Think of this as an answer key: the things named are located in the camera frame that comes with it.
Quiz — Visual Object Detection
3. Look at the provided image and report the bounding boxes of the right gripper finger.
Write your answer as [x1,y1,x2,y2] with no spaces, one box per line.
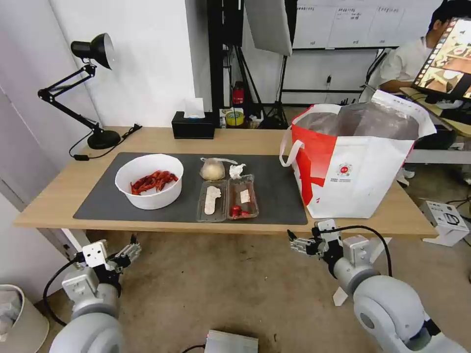
[289,243,318,259]
[287,229,315,249]

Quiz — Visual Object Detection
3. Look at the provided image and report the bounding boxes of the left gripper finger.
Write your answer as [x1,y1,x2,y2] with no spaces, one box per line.
[114,251,143,274]
[116,234,142,259]

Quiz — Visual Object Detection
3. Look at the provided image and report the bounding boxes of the red white takeout bag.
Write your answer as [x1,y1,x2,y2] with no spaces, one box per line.
[278,89,438,219]

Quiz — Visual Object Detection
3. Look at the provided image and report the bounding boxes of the white trash bin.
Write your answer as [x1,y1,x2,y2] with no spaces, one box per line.
[0,284,51,353]

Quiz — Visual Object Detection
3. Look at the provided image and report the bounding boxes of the clear bag with beige food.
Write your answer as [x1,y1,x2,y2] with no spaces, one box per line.
[199,156,239,182]

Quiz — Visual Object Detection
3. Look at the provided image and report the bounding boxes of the white round bowl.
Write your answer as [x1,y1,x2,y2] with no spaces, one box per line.
[114,153,184,211]

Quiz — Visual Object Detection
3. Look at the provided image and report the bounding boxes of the dark grey desk mat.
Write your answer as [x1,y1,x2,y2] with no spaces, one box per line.
[73,152,309,225]

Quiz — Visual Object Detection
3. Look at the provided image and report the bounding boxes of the red crayfish shells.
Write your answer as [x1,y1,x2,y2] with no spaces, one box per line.
[129,169,180,196]

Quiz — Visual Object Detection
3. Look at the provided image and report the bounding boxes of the red food scraps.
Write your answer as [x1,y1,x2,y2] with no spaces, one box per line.
[229,205,252,220]

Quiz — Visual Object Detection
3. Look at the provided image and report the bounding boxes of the clear plastic clamshell container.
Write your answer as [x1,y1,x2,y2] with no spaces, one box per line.
[195,174,260,224]

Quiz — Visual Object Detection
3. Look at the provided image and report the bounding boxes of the crumpled white napkin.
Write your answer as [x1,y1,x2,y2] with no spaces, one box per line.
[228,162,247,180]

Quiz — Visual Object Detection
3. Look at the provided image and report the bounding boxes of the white cardboard box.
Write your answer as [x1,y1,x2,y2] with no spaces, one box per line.
[419,200,471,248]

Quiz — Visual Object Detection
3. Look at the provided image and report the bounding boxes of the black tissue box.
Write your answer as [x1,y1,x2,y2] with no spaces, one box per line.
[171,111,215,140]

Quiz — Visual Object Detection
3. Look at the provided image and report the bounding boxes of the yellow tape roll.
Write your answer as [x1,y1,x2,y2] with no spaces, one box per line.
[225,107,246,129]

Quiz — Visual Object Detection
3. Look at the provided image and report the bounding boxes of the white tissue sheet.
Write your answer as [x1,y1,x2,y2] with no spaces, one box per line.
[182,97,206,120]

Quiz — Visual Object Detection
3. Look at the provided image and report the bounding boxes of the black tripod light stand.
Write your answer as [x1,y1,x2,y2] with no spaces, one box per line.
[263,54,292,127]

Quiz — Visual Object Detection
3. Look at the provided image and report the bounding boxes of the red fire extinguisher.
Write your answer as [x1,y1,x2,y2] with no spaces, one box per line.
[231,81,246,108]

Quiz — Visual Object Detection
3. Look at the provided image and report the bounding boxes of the wooden side desk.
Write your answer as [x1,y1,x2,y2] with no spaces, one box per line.
[398,86,471,137]

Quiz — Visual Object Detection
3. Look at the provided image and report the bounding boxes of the person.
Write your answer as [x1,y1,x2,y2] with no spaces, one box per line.
[378,5,461,93]

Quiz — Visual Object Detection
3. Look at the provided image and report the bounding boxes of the black desk lamp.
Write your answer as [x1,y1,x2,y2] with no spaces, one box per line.
[37,32,122,150]

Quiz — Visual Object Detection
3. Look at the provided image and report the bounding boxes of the grey studio softbox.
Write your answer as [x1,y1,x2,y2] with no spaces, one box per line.
[244,0,294,57]

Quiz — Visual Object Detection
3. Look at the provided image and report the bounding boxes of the black equipment rack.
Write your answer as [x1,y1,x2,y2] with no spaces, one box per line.
[207,0,246,112]

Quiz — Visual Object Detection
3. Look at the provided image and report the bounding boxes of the black computer monitor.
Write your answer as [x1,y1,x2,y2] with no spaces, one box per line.
[411,14,471,103]

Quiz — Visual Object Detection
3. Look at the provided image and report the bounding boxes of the white whiteboard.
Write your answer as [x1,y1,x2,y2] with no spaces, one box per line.
[291,0,406,50]

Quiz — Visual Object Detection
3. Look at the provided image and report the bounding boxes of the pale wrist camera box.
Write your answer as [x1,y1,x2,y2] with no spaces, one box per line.
[81,240,108,268]
[317,219,338,237]

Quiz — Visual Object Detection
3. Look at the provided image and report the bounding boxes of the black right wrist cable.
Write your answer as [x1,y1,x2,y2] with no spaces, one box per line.
[337,225,393,277]

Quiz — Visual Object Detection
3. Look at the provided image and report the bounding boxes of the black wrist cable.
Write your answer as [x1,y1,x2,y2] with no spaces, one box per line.
[337,225,393,277]
[42,256,84,327]

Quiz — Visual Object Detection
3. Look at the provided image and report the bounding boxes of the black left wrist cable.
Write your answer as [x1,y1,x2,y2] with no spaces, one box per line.
[42,256,84,327]

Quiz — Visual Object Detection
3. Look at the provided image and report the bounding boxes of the black lamp power cord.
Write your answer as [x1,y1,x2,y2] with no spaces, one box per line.
[69,123,143,161]

